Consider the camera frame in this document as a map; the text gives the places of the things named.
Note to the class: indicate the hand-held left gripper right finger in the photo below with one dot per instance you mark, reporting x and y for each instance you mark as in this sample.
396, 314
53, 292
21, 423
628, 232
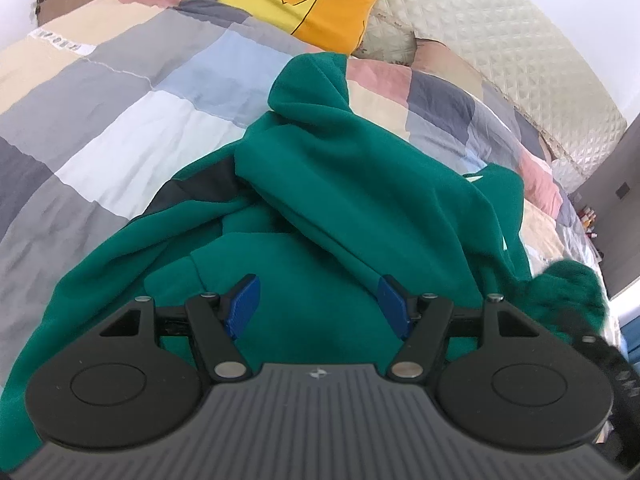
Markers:
395, 307

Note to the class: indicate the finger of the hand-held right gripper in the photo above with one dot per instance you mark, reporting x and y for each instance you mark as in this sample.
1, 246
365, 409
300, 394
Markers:
607, 357

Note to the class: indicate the grey wall cabinet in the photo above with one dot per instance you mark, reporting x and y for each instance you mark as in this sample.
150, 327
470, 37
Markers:
620, 240

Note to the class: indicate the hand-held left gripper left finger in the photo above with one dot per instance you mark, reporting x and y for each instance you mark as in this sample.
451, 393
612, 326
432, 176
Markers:
242, 305

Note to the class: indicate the cream quilted headboard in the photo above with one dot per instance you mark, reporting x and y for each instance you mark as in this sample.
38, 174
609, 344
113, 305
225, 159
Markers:
500, 25

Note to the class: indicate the patchwork quilt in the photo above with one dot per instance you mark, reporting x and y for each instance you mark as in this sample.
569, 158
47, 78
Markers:
125, 125

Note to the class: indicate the dark wall switch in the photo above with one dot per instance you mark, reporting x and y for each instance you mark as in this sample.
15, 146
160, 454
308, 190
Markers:
624, 190

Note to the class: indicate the patchwork pillow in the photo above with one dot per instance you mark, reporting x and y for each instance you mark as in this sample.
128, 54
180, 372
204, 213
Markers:
450, 65

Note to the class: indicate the green hoodie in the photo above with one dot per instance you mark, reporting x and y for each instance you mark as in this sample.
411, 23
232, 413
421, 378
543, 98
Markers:
350, 185

